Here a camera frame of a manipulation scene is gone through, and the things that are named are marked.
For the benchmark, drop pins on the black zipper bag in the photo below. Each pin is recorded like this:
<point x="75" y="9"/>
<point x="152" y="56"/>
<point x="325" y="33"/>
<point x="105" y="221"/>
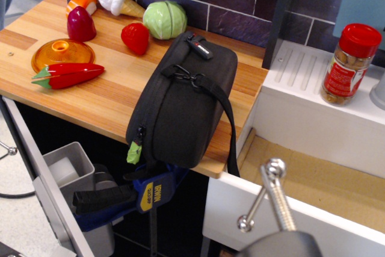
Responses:
<point x="182" y="103"/>

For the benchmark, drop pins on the green tape zipper pull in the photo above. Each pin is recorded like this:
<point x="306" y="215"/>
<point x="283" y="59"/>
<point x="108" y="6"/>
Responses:
<point x="134" y="153"/>

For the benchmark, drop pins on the toy ice cream cone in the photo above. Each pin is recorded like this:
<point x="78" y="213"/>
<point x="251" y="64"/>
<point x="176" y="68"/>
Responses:
<point x="126" y="7"/>

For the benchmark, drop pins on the toy salmon sushi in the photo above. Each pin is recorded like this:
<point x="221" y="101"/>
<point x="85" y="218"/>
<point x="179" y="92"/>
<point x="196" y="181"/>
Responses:
<point x="89" y="5"/>

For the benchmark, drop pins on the toy green cabbage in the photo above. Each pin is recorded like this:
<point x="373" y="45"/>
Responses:
<point x="165" y="20"/>

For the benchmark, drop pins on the toy purple eggplant half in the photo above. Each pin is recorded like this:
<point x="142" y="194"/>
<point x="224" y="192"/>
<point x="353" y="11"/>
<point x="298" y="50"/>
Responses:
<point x="80" y="26"/>

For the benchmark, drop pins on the toy red strawberry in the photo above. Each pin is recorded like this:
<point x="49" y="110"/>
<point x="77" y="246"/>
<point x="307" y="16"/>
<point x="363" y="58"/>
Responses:
<point x="136" y="37"/>

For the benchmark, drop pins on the orange plastic pot lid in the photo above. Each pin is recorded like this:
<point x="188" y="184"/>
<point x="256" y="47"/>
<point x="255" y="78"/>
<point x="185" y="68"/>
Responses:
<point x="62" y="51"/>

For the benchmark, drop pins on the toy red chili pepper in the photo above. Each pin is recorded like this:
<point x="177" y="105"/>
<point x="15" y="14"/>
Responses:
<point x="58" y="76"/>

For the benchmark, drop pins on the white sink drainboard unit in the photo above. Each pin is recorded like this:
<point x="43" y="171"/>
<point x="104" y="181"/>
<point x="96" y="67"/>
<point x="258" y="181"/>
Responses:
<point x="290" y="111"/>

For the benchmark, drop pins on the grey plastic bin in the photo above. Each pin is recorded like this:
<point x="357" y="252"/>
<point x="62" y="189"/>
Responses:
<point x="73" y="171"/>

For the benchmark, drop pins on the silver knob at left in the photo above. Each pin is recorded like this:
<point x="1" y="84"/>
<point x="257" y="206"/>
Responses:
<point x="11" y="151"/>

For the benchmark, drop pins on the blue Irwin bar clamp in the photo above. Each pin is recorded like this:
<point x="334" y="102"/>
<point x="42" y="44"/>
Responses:
<point x="148" y="188"/>

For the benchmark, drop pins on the light blue panel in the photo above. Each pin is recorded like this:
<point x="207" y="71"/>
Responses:
<point x="369" y="12"/>

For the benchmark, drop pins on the nut jar red lid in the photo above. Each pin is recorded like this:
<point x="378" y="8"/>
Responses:
<point x="354" y="52"/>

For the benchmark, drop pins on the grey metal cup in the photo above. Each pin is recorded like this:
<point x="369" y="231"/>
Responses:
<point x="377" y="94"/>

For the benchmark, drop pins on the grey cabinet door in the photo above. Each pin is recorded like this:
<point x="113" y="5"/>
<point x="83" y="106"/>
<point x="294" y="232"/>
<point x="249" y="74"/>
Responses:
<point x="57" y="211"/>

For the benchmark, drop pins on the white open drawer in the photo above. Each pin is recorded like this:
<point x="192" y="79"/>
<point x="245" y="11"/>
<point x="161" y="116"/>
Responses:
<point x="341" y="207"/>

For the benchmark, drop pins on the dark grey shelf post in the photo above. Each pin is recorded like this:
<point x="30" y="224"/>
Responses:
<point x="277" y="31"/>

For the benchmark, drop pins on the silver clamp screw handle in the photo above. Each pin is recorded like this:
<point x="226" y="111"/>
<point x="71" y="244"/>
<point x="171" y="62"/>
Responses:
<point x="271" y="173"/>

